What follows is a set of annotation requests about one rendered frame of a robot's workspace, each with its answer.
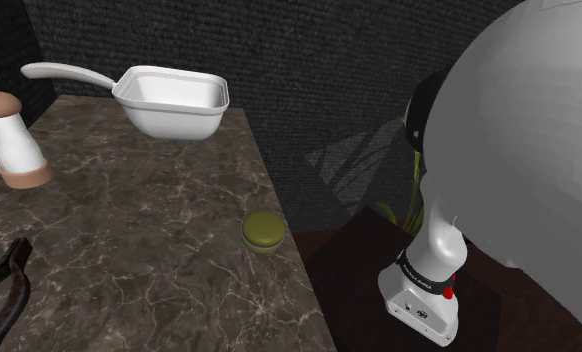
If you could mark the white and brown pepper mill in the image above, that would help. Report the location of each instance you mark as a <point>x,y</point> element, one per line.
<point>10,141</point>

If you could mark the black tongs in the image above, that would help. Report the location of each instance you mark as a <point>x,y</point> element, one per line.
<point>18,292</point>

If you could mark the olive green macaron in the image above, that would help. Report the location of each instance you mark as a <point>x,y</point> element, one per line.
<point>263,229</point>

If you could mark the green houseplant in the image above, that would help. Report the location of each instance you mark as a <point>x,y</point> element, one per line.
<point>413,222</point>

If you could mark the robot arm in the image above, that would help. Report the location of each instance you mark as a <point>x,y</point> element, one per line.
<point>515,146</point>

